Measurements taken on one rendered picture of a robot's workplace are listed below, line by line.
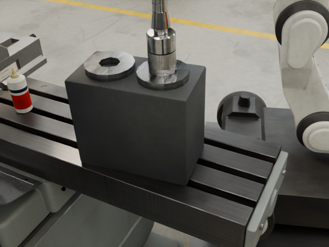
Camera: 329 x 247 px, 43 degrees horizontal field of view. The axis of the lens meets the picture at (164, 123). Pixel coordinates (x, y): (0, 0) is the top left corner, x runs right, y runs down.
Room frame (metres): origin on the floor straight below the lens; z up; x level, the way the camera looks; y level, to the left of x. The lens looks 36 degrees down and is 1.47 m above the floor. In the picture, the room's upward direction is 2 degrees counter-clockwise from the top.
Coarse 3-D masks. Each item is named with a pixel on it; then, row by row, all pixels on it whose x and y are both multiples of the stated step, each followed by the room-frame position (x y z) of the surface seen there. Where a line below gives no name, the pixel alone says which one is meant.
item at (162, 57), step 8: (152, 48) 0.60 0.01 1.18; (160, 48) 0.59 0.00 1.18; (168, 48) 0.60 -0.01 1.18; (152, 56) 0.60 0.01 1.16; (160, 56) 0.59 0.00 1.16; (168, 56) 0.60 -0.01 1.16; (152, 64) 0.60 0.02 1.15; (160, 64) 0.59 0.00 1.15; (168, 64) 0.60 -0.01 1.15; (152, 72) 0.60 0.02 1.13; (160, 72) 0.59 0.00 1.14; (168, 72) 0.60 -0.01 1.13
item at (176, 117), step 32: (96, 64) 0.65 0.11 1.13; (128, 64) 0.64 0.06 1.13; (192, 64) 0.66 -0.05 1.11; (96, 96) 0.60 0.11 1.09; (128, 96) 0.58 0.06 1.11; (160, 96) 0.56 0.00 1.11; (192, 96) 0.57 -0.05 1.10; (96, 128) 0.60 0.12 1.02; (128, 128) 0.58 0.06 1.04; (160, 128) 0.56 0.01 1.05; (192, 128) 0.57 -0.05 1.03; (96, 160) 0.61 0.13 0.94; (128, 160) 0.58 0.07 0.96; (160, 160) 0.56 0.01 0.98; (192, 160) 0.57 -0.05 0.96
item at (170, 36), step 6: (150, 30) 0.62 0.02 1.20; (168, 30) 0.62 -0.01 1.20; (174, 30) 0.62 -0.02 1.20; (150, 36) 0.60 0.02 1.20; (156, 36) 0.60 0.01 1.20; (162, 36) 0.60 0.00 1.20; (168, 36) 0.60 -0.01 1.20; (174, 36) 0.61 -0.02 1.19; (150, 42) 0.60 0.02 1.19; (156, 42) 0.60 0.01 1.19; (162, 42) 0.59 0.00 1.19; (168, 42) 0.60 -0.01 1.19
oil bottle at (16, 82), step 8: (16, 72) 0.82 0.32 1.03; (8, 80) 0.81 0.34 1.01; (16, 80) 0.81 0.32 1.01; (24, 80) 0.82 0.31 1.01; (16, 88) 0.80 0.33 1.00; (24, 88) 0.81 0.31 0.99; (16, 96) 0.80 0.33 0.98; (24, 96) 0.80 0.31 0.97; (16, 104) 0.80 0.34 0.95; (24, 104) 0.80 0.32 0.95; (24, 112) 0.80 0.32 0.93
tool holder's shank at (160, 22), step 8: (152, 0) 0.61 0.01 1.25; (160, 0) 0.61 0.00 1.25; (152, 8) 0.61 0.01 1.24; (160, 8) 0.61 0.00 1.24; (152, 16) 0.61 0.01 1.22; (160, 16) 0.60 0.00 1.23; (168, 16) 0.61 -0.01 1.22; (152, 24) 0.61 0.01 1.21; (160, 24) 0.60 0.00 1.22; (168, 24) 0.61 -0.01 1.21; (160, 32) 0.61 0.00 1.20
